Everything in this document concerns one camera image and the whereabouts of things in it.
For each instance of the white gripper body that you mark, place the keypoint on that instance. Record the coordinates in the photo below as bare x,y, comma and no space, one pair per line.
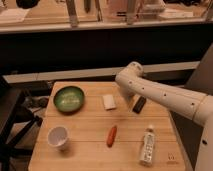
128,98

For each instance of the black rectangular block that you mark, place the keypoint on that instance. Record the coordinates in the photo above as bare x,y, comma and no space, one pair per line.
139,105

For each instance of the black stool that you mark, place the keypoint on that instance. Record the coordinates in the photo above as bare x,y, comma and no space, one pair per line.
12,111

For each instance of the white sponge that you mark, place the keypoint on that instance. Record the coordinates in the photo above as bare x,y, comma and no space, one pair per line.
109,102

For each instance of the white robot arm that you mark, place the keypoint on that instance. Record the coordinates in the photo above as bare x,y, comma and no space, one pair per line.
196,106

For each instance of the wooden cutting board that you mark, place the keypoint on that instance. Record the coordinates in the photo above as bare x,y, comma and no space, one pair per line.
88,131

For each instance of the clear plastic bottle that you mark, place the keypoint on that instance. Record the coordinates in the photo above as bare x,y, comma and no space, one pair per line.
147,150

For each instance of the green ceramic bowl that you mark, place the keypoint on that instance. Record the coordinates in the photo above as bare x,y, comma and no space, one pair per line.
69,99

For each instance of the white ceramic cup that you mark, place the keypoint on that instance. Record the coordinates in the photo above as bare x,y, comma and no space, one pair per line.
58,138

